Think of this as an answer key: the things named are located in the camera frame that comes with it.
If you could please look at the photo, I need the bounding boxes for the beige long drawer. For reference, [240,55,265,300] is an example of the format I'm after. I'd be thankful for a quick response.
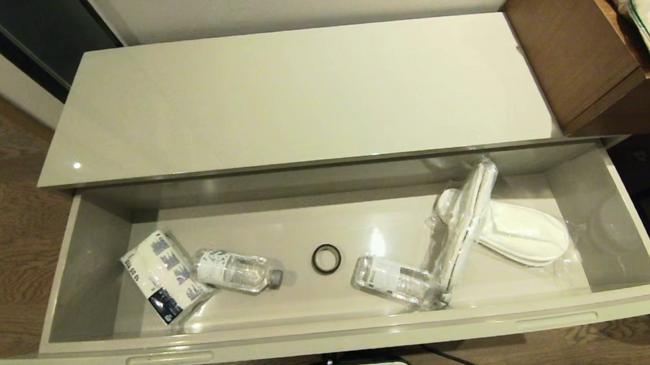
[0,137,650,365]

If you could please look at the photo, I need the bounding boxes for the clear water bottle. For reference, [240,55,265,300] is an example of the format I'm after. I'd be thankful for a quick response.
[349,250,451,315]
[193,245,285,297]

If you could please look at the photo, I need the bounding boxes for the bagged white slippers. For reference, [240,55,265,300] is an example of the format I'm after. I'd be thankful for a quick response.
[421,155,506,306]
[474,192,590,295]

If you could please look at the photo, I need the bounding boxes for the beige glossy cabinet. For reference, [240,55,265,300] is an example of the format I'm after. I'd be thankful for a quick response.
[28,4,629,192]

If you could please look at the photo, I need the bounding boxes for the white blue tissue pack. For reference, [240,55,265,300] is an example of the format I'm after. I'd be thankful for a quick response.
[118,227,219,328]

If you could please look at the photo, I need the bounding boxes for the brown wooden desk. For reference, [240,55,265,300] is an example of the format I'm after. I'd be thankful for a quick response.
[503,0,650,144]

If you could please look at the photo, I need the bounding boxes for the black glass panel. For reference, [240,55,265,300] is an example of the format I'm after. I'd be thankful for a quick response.
[0,0,126,107]

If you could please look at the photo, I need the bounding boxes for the black tape ring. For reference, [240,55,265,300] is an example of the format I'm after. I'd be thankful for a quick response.
[310,243,343,276]

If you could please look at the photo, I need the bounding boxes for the black base cable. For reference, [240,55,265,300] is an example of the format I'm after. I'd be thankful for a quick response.
[422,339,489,365]

